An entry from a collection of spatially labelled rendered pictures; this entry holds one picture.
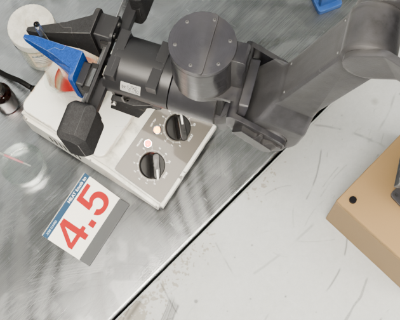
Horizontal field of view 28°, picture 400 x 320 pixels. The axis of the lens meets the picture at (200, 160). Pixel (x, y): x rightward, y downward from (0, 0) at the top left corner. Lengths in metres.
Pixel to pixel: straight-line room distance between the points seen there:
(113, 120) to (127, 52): 0.20
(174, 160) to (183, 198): 0.06
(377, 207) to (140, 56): 0.32
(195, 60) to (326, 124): 0.39
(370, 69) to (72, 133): 0.28
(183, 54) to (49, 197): 0.41
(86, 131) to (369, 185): 0.33
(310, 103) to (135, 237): 0.38
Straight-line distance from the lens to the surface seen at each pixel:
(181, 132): 0.95
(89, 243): 0.99
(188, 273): 0.98
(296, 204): 0.99
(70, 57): 0.75
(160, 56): 0.74
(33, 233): 1.01
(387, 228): 0.89
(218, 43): 0.66
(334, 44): 0.61
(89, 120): 0.73
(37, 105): 0.96
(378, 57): 0.56
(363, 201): 0.89
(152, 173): 0.94
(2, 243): 1.02
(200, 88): 0.68
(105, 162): 0.94
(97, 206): 0.98
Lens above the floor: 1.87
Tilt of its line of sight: 75 degrees down
